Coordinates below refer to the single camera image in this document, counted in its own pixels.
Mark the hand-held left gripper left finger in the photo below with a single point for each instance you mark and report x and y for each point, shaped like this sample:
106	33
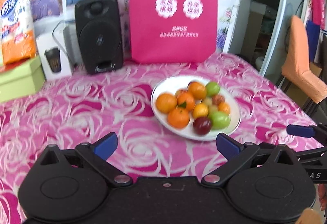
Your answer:
104	143

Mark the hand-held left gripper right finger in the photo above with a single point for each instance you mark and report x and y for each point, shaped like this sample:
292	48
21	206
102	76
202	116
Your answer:
226	143

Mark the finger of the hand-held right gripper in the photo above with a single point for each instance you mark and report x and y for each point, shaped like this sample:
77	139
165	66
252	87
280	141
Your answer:
300	130
311	155

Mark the large green apple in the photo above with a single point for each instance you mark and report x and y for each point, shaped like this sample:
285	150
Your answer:
219	120

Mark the small kiwi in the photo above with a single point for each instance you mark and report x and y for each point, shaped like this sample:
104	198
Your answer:
213	109

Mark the yellowish small orange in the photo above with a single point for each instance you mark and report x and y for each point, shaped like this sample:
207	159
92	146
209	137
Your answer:
200	110

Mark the small green apple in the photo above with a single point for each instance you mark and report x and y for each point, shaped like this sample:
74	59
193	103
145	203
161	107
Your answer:
212	89

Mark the tangerine with leaf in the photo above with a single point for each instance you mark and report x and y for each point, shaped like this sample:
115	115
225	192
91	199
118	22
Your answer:
186	100

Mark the large orange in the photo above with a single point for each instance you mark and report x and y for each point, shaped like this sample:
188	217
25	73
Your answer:
166	103

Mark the white plate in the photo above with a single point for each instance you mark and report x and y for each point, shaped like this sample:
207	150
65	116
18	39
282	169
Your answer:
168	84

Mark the person's left hand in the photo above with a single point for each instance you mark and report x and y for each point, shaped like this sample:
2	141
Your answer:
309	216

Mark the pink rose printed tablecloth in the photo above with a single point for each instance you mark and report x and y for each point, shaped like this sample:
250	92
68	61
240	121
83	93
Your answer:
102	116

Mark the chair with orange cover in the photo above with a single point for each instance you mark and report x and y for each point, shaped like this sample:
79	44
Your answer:
296	60

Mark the white box with cup print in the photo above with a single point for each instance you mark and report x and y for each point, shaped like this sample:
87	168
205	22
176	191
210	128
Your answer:
63	70

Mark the dark jacket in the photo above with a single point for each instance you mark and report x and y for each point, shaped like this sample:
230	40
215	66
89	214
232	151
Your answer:
324	47

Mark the blue hanging bag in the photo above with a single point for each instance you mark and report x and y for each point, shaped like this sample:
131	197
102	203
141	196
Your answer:
311	40

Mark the green cardboard box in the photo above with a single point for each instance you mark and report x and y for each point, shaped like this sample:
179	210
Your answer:
18	80

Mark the black speaker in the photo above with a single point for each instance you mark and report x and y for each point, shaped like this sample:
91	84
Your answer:
99	34

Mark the tan carton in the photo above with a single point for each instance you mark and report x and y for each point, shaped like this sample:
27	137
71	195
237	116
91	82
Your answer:
253	32

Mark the pink fabric bag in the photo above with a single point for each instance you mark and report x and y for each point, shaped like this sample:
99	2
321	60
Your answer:
173	47

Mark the orange paper cup package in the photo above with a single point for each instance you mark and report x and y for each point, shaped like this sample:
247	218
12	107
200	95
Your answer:
20	47

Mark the pink hanging bag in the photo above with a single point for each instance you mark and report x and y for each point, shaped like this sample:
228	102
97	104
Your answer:
318	4

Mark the white door frame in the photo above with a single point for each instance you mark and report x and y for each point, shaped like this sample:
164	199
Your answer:
281	22

